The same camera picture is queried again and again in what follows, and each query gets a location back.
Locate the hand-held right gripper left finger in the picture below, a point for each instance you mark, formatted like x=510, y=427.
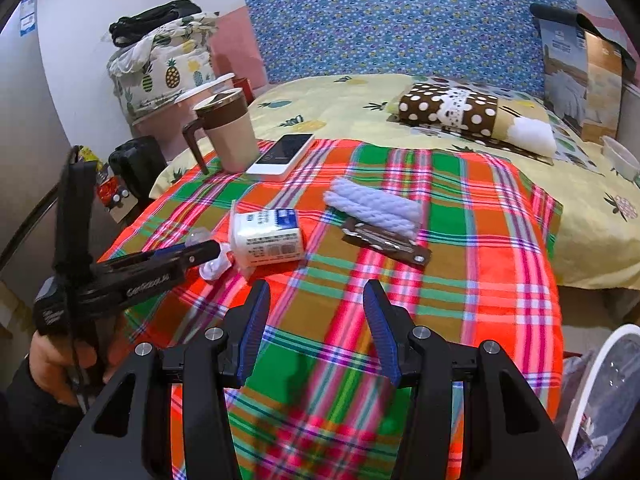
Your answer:
x=252, y=330

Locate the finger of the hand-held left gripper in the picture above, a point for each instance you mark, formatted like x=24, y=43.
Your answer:
x=170, y=253
x=200, y=255

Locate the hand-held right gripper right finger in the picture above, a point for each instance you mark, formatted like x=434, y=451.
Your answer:
x=382, y=330

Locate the clear plastic bottle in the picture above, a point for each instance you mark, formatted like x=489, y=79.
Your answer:
x=215, y=266

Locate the white trash bin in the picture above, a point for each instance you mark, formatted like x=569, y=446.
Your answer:
x=600, y=365

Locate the person's left forearm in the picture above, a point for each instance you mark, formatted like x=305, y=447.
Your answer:
x=30, y=425

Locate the person's left hand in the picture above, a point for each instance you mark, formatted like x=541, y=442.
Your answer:
x=50, y=360

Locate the red and yellow packets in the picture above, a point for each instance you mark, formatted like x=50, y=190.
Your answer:
x=107, y=192

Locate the white milk carton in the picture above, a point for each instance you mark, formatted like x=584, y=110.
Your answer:
x=265, y=240

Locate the flat brown dotted wrapper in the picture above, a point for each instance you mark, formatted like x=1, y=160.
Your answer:
x=390, y=246

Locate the plaid blanket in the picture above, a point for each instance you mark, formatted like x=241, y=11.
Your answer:
x=450, y=270

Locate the black appliance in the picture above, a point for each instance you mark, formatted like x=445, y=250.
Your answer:
x=135, y=165

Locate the lavender foam net sleeve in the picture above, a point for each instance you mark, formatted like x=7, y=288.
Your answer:
x=370, y=205

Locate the white phone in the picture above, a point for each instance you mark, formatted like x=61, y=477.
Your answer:
x=280, y=157

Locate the pink plastic basin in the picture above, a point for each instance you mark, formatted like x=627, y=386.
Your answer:
x=165, y=115

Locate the red box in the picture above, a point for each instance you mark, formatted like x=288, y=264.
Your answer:
x=244, y=87

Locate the pineapple print storage bag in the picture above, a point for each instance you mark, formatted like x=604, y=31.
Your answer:
x=165, y=75

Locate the grey bin liner bag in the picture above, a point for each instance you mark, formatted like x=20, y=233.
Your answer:
x=575, y=385

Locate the yellow pineapple print bedsheet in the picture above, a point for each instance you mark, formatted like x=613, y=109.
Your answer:
x=350, y=105

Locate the brown polka dot pillow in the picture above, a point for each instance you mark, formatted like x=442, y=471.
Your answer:
x=435, y=105

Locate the black clothing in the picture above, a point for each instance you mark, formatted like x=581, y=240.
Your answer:
x=155, y=20

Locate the white plastic bowl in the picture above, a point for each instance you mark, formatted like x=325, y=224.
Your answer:
x=622, y=157

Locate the blue floral headboard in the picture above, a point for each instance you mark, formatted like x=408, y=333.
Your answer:
x=400, y=20

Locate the blue wall sticker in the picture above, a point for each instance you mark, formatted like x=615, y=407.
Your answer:
x=29, y=12

